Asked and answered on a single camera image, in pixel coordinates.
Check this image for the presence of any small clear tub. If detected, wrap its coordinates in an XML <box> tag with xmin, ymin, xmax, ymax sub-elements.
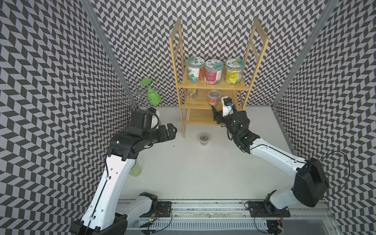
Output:
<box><xmin>199</xmin><ymin>133</ymin><xmax>210</xmax><ymax>146</ymax></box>
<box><xmin>187</xmin><ymin>89</ymin><xmax>199</xmax><ymax>99</ymax></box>
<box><xmin>208</xmin><ymin>90</ymin><xmax>221</xmax><ymax>106</ymax></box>

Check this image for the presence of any yellow label seed jar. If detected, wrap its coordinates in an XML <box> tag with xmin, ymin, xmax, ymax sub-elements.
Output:
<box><xmin>225</xmin><ymin>58</ymin><xmax>245</xmax><ymax>84</ymax></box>

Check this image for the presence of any flower seed jar pink label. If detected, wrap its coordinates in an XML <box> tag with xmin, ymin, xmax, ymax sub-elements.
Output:
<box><xmin>204</xmin><ymin>59</ymin><xmax>223</xmax><ymax>85</ymax></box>

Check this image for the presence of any carrot seed jar red label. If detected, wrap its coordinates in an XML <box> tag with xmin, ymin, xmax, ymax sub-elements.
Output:
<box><xmin>187</xmin><ymin>57</ymin><xmax>205</xmax><ymax>82</ymax></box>

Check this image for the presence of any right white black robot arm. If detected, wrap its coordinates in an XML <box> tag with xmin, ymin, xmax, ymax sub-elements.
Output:
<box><xmin>211</xmin><ymin>103</ymin><xmax>329</xmax><ymax>215</ymax></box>

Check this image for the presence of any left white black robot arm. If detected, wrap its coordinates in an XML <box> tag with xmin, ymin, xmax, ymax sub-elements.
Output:
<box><xmin>69</xmin><ymin>123</ymin><xmax>177</xmax><ymax>235</ymax></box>

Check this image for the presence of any bamboo three-tier shelf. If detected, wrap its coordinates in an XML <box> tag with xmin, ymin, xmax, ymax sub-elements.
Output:
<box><xmin>168</xmin><ymin>16</ymin><xmax>269</xmax><ymax>137</ymax></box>

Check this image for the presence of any green plastic goblet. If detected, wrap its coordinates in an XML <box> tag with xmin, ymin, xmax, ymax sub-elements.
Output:
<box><xmin>140</xmin><ymin>78</ymin><xmax>161</xmax><ymax>105</ymax></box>

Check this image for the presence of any green translucent plastic cup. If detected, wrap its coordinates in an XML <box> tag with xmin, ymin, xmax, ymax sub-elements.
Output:
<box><xmin>129</xmin><ymin>160</ymin><xmax>142</xmax><ymax>177</ymax></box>

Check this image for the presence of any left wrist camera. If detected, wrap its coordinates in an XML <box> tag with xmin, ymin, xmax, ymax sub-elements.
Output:
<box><xmin>147</xmin><ymin>107</ymin><xmax>160</xmax><ymax>129</ymax></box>

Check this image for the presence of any chrome wire glass rack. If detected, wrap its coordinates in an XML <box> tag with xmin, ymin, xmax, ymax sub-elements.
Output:
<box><xmin>115</xmin><ymin>85</ymin><xmax>152</xmax><ymax>110</ymax></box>

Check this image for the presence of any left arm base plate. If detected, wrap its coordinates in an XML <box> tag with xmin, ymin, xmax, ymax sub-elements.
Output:
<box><xmin>142</xmin><ymin>201</ymin><xmax>172</xmax><ymax>218</ymax></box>

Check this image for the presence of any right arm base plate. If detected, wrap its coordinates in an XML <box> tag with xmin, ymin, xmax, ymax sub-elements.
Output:
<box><xmin>245</xmin><ymin>201</ymin><xmax>291</xmax><ymax>218</ymax></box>

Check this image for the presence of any aluminium front rail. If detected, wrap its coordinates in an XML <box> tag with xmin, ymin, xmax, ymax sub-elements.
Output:
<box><xmin>169</xmin><ymin>199</ymin><xmax>334</xmax><ymax>220</ymax></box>

